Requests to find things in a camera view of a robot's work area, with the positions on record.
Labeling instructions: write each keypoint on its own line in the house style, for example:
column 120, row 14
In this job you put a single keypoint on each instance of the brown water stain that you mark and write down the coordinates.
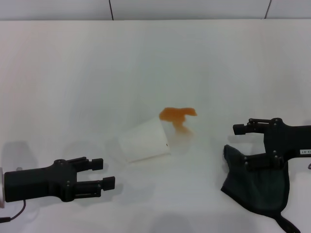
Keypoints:
column 175, row 115

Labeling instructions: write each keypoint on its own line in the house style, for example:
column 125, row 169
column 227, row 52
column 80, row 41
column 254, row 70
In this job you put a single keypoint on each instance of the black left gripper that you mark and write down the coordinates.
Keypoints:
column 36, row 184

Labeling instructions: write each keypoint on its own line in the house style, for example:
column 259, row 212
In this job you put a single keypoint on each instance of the dark blue rag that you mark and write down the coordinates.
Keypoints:
column 262, row 191

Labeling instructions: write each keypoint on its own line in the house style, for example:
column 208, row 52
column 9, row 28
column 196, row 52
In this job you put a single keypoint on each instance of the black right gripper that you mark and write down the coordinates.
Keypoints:
column 286, row 140

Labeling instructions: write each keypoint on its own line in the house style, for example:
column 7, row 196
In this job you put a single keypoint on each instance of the white paper cup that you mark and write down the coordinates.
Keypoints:
column 143, row 140

